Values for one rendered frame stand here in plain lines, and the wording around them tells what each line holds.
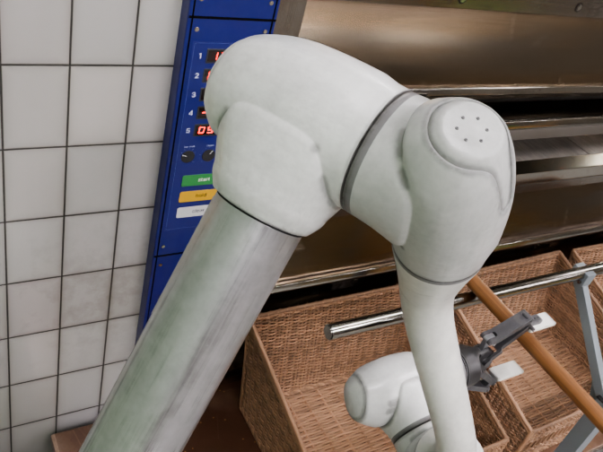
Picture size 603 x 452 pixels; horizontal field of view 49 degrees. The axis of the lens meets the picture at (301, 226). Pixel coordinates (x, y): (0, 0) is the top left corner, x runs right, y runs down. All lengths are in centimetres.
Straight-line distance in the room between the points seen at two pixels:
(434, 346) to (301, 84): 37
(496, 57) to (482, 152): 105
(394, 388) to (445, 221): 53
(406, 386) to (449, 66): 72
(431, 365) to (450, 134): 38
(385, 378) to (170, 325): 47
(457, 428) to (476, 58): 89
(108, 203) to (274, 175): 71
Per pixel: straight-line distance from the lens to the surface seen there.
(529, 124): 156
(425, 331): 81
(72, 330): 150
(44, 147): 119
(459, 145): 55
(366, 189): 59
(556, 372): 131
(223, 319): 67
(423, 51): 144
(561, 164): 210
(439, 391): 87
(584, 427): 179
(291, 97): 62
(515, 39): 163
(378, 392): 106
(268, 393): 162
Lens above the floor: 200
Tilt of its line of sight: 36 degrees down
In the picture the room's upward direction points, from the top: 17 degrees clockwise
